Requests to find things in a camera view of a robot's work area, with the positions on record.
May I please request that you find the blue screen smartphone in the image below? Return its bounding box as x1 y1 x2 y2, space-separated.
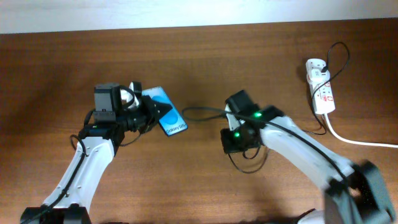
142 86 188 136

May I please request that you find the black charging cable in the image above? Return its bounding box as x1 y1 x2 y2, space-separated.
227 41 351 174

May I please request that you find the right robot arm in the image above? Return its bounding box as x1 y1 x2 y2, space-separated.
221 90 397 223

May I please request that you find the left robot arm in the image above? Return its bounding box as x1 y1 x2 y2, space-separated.
20 82 174 223

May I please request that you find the white USB charger plug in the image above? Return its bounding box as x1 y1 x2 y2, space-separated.
305 58 330 85

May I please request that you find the white power strip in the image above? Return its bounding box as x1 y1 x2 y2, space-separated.
313 82 335 115

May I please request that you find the black left camera cable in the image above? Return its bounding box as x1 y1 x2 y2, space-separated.
19 86 147 224

